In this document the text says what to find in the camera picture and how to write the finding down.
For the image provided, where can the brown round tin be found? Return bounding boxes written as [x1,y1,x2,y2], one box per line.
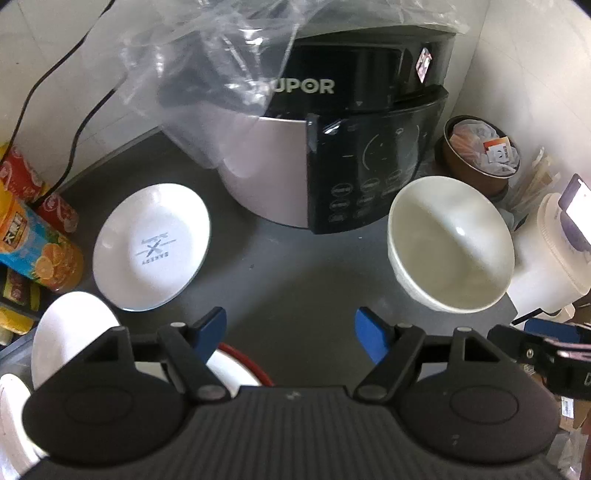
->
[436,115,522,197]

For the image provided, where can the orange juice bottle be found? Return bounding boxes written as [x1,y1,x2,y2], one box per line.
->
[0,180,85,295]

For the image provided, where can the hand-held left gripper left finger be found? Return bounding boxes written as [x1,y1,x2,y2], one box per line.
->
[85,306,232,405]

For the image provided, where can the cardboard box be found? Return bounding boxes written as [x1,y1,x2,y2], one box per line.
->
[554,392,591,480]

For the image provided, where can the pile of sauce packets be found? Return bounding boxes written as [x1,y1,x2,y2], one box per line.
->
[450,119,520,178]

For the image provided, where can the white plastic container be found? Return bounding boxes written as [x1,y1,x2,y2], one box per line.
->
[508,173,591,325]

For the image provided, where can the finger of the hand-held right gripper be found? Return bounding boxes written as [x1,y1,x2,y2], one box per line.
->
[524,318,591,345]
[488,324,552,370]

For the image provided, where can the black power cable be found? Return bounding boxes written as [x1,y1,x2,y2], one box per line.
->
[28,74,131,205]
[9,0,116,148]

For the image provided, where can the white bowl red rim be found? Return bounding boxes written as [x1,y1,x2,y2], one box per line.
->
[203,342,274,400]

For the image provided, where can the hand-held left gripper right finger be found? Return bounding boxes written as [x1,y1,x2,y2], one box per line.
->
[353,306,514,405]

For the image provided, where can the clear plastic bag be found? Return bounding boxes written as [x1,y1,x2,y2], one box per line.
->
[78,0,481,172]

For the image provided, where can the plain white plate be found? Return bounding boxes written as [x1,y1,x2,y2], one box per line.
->
[0,373,48,480]
[31,292,125,391]

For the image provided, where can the white ceramic bowl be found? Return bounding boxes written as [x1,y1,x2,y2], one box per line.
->
[387,176,515,313]

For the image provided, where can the paper-wrapped chopsticks bundle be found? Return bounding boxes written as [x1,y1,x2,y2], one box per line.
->
[508,147,561,232]

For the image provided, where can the white plate grey print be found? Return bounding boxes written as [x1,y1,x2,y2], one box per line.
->
[92,183,211,312]

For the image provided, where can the red printed can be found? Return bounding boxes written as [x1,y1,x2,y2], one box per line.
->
[0,145,51,205]
[37,191,80,234]

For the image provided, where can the pink and black rice cooker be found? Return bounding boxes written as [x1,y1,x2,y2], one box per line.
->
[157,23,458,236]

